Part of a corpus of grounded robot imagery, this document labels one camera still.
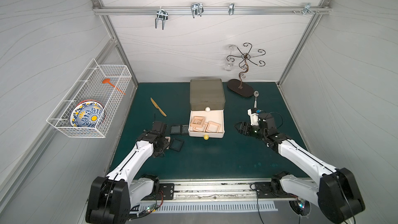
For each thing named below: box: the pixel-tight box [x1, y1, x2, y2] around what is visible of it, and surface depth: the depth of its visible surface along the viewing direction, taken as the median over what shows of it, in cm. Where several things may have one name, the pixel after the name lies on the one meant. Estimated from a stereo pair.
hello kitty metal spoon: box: [253, 90, 260, 109], surface depth 117 cm
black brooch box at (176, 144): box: [168, 137, 185, 152], surface depth 91 cm
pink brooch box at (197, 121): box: [190, 115, 206, 128], surface depth 90 cm
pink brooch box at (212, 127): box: [203, 120, 222, 133], surface depth 89 cm
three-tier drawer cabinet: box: [188, 78, 226, 141], surface depth 89 cm
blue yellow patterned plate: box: [69, 99, 107, 128], surface depth 62 cm
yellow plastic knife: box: [150, 97, 167, 118], surface depth 109 cm
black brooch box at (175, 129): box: [169, 124, 182, 135], surface depth 97 cm
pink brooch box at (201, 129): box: [193, 122, 209, 133], surface depth 88 cm
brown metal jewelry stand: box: [225, 43, 266, 97], surface depth 116 cm
